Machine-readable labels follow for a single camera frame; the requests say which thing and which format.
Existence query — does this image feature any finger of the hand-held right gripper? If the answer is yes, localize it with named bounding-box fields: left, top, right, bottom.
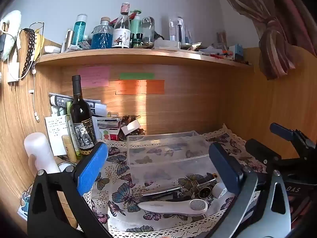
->
left=269, top=123, right=317, bottom=158
left=245, top=139, right=283, bottom=164

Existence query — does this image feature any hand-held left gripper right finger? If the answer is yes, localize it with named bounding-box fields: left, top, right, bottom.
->
left=198, top=142, right=292, bottom=238

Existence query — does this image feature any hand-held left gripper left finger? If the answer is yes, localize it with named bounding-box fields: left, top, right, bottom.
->
left=27, top=141, right=114, bottom=238

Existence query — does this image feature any white handheld device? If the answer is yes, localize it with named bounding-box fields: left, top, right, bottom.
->
left=138, top=198, right=208, bottom=216

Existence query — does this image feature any clear plastic box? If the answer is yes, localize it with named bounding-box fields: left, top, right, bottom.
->
left=126, top=130, right=220, bottom=187

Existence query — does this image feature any beige tube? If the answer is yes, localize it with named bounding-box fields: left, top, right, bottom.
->
left=62, top=135, right=77, bottom=163

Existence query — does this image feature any yellow-green tube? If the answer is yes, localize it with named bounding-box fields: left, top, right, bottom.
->
left=66, top=101, right=81, bottom=159

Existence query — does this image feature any stack of books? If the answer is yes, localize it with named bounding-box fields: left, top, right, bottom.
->
left=96, top=113, right=122, bottom=142

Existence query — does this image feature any butterfly print tablecloth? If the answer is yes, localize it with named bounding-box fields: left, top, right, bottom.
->
left=77, top=124, right=270, bottom=236

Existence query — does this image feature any white handwritten paper note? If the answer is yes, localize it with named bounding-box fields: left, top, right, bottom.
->
left=45, top=115, right=68, bottom=156

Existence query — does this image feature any dark wine bottle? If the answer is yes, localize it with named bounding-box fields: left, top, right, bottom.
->
left=70, top=75, right=97, bottom=157

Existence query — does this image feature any white frosted bottle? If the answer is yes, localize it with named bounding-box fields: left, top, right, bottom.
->
left=23, top=132, right=61, bottom=174

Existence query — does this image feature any white card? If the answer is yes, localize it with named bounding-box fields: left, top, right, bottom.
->
left=120, top=120, right=141, bottom=135

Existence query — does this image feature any cartoon sticker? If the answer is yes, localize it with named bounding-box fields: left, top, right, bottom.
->
left=17, top=185, right=34, bottom=221

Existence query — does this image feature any rolled magazine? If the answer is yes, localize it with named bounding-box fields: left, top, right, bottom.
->
left=49, top=93, right=107, bottom=117

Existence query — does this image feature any pink sticky note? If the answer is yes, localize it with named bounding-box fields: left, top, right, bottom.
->
left=77, top=66, right=111, bottom=88

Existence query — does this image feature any orange sticky note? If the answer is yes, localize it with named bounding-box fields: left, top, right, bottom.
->
left=115, top=79, right=165, bottom=95

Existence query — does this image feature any green sticky note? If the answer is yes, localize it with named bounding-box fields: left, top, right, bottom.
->
left=119, top=72, right=155, bottom=80

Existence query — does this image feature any jar of wooden sticks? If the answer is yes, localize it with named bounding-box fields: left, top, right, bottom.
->
left=217, top=31, right=228, bottom=49

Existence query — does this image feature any brown striped curtain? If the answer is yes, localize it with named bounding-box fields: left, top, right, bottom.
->
left=214, top=0, right=317, bottom=80

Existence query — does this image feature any wooden shelf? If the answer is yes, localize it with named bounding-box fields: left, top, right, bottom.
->
left=36, top=48, right=254, bottom=68

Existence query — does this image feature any white power adapter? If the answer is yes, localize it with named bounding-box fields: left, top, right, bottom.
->
left=7, top=62, right=20, bottom=83

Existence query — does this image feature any blue liquid glass bottle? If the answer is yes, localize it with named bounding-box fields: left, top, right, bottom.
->
left=91, top=17, right=114, bottom=49

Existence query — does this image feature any silver tube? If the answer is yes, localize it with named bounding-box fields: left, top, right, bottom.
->
left=64, top=30, right=75, bottom=51

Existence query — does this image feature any yellow plastic item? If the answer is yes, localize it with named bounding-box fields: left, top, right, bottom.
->
left=32, top=30, right=45, bottom=60

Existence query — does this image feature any dark green ink bottle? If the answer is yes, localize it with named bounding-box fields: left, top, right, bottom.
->
left=131, top=33, right=144, bottom=48

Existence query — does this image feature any clear rectangular case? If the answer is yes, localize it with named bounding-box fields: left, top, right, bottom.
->
left=154, top=40, right=181, bottom=50

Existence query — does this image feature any clear illustrated label bottle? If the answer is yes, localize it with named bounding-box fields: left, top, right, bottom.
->
left=111, top=3, right=131, bottom=49

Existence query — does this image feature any teal mouthwash bottle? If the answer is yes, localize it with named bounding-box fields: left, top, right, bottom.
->
left=74, top=14, right=88, bottom=45

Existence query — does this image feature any toothbrush head package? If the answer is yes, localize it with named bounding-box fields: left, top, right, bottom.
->
left=169, top=16, right=186, bottom=42

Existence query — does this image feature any clear glass jar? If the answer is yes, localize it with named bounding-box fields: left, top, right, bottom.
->
left=141, top=17, right=155, bottom=44

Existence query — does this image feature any green pump bottle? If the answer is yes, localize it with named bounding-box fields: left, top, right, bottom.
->
left=130, top=9, right=143, bottom=40

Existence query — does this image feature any white fluffy cloth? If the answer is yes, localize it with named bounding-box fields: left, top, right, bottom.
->
left=0, top=10, right=22, bottom=61

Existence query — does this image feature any white charging cable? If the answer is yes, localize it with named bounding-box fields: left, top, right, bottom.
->
left=28, top=62, right=40, bottom=122

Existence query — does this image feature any black bead chain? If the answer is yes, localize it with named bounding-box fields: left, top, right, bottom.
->
left=21, top=28, right=36, bottom=78

